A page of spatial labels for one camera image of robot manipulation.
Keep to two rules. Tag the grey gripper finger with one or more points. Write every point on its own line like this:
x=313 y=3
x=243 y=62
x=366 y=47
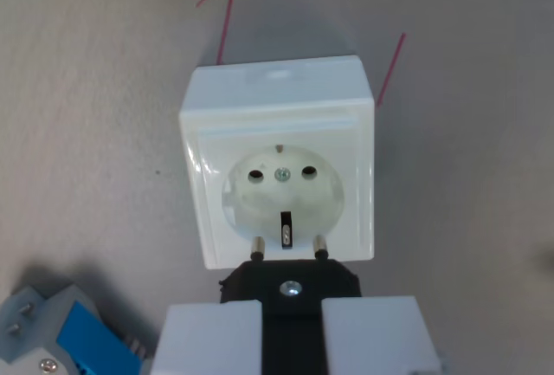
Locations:
x=208 y=340
x=376 y=336

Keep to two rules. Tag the black two-pin plug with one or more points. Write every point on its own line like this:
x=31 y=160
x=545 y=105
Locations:
x=294 y=279

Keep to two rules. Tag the blue ribbed finger grey mount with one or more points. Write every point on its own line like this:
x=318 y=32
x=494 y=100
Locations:
x=65 y=331

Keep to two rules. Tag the white wall socket box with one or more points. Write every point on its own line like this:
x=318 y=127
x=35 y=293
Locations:
x=277 y=132

